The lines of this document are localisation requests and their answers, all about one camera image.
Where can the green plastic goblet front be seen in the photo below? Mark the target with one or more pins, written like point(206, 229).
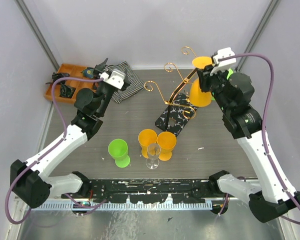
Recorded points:
point(118, 150)

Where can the gold wine glass rack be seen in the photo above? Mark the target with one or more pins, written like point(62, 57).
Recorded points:
point(179, 110)

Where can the striped black white cloth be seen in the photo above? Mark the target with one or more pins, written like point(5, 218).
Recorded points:
point(136, 83)

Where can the clear wine glass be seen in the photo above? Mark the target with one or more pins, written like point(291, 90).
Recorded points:
point(153, 152)

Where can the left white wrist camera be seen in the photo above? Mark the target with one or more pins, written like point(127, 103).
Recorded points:
point(115, 78)

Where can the dark crumpled cloth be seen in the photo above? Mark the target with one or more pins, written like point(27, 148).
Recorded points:
point(66, 91)

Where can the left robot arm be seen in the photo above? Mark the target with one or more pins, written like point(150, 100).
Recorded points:
point(31, 180)

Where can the orange wooden compartment tray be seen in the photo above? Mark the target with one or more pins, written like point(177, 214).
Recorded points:
point(74, 71)

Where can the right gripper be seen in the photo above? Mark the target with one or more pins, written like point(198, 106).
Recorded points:
point(205, 78)

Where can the black crumpled cloth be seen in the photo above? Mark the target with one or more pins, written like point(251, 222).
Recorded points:
point(55, 76)

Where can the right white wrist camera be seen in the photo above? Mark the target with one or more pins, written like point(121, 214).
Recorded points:
point(222, 60)

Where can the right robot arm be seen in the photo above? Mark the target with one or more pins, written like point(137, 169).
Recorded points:
point(275, 196)

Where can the black mounting base plate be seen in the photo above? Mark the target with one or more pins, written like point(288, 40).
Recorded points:
point(149, 191)

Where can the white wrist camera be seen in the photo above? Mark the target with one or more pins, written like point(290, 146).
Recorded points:
point(115, 78)
point(222, 60)

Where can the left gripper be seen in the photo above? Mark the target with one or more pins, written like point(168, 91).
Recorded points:
point(100, 69)

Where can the blue patterned cloth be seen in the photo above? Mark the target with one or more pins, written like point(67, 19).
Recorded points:
point(89, 73)

